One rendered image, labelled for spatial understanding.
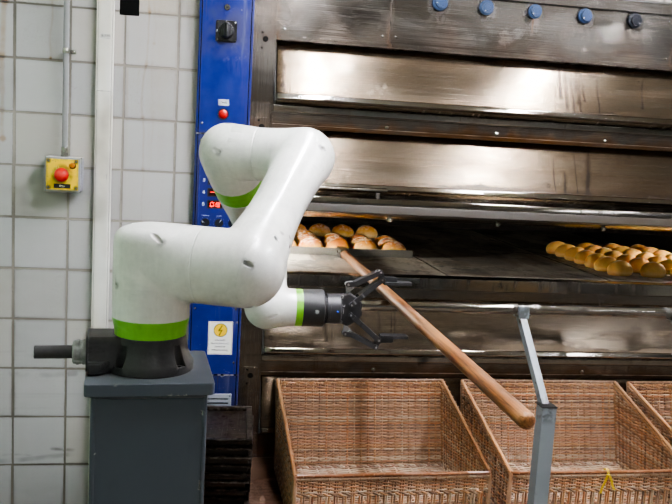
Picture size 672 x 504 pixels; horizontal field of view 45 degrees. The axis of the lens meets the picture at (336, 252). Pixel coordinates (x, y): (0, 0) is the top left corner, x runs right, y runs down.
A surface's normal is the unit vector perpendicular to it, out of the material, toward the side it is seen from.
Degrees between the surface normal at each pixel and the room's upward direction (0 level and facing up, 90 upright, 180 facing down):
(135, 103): 90
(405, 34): 90
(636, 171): 70
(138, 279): 90
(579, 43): 90
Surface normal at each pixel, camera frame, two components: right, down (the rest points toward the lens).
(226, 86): 0.16, 0.15
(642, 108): 0.18, -0.24
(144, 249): -0.17, 0.07
